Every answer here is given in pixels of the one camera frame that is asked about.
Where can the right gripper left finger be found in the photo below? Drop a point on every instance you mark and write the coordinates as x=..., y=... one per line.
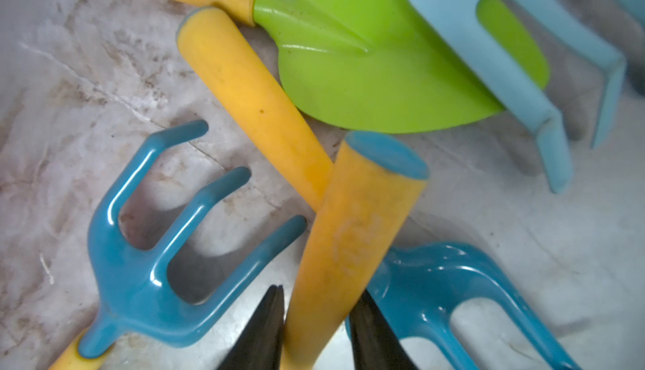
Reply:
x=260, y=343

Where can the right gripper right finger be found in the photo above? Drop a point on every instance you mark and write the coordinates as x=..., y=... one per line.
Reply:
x=374, y=344

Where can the teal fork yellow handle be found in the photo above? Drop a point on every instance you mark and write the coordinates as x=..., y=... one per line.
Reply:
x=416, y=289

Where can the teal rake yellow handle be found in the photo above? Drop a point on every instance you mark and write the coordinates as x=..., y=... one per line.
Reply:
x=134, y=289

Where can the yellow toy shovel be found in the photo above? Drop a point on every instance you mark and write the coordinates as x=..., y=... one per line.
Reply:
x=376, y=181

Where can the light blue toy rake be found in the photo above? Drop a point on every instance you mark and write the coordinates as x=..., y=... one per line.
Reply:
x=496, y=48

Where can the green trowel yellow handle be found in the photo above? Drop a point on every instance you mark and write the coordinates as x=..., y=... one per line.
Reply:
x=369, y=65

